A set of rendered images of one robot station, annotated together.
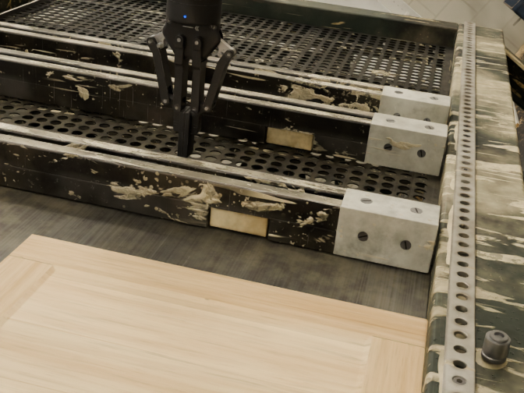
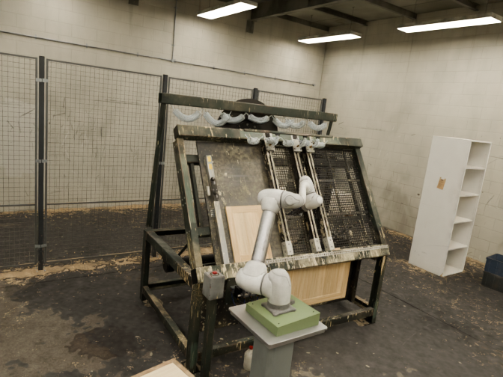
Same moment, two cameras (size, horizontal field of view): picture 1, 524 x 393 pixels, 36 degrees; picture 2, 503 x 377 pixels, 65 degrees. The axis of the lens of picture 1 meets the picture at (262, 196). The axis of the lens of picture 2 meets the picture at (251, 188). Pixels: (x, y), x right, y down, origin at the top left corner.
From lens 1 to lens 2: 2.71 m
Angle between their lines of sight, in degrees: 30
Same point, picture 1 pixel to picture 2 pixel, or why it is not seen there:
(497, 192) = (306, 262)
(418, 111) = (327, 244)
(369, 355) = not seen: hidden behind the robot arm
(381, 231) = (285, 247)
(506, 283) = (282, 265)
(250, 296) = not seen: hidden behind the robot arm
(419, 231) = (287, 253)
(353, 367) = not seen: hidden behind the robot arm
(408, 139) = (314, 245)
